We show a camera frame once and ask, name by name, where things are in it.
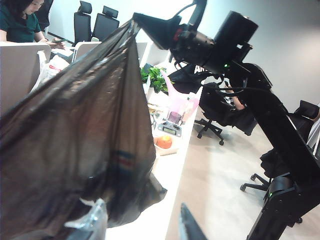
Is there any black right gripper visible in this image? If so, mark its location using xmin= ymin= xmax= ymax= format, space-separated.
xmin=131 ymin=11 xmax=218 ymax=76

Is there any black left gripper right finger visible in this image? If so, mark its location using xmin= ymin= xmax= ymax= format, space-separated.
xmin=177 ymin=202 xmax=209 ymax=240

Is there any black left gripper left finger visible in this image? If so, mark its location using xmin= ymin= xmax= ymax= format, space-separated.
xmin=63 ymin=197 xmax=110 ymax=240

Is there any black plastic garbage bag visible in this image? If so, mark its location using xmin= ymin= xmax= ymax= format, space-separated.
xmin=0 ymin=18 xmax=168 ymax=240

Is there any pink plastic bag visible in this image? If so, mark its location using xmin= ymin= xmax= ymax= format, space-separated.
xmin=159 ymin=68 xmax=201 ymax=121

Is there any white plastic bag red print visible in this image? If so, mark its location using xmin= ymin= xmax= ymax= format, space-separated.
xmin=29 ymin=51 xmax=72 ymax=93

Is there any green potted plant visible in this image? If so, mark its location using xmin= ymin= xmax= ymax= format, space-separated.
xmin=140 ymin=63 xmax=171 ymax=101

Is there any beige desk partition panel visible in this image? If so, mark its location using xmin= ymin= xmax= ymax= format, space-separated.
xmin=72 ymin=41 xmax=103 ymax=63
xmin=0 ymin=41 xmax=52 ymax=116

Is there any white paper tray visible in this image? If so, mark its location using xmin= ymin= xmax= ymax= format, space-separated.
xmin=152 ymin=136 xmax=181 ymax=157

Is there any orange fruit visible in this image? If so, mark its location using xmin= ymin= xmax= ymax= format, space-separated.
xmin=155 ymin=134 xmax=173 ymax=150

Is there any grey device with display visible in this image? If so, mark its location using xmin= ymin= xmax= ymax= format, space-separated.
xmin=157 ymin=120 xmax=183 ymax=138

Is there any office chair with black jacket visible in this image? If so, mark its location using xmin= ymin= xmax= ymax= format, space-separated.
xmin=172 ymin=64 xmax=258 ymax=146

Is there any person in green shirt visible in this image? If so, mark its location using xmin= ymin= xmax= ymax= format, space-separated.
xmin=0 ymin=0 xmax=67 ymax=50

